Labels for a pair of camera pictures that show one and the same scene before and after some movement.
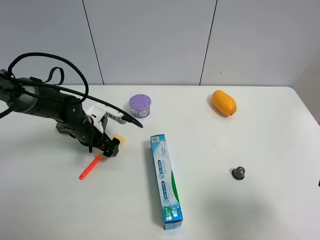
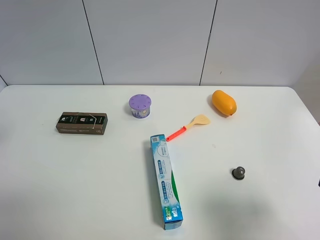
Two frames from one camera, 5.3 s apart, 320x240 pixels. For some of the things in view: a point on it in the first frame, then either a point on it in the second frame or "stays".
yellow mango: (223, 102) stays
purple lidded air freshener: (140, 104) stays
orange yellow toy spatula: (101, 156) to (198, 120)
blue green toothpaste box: (168, 193) stays
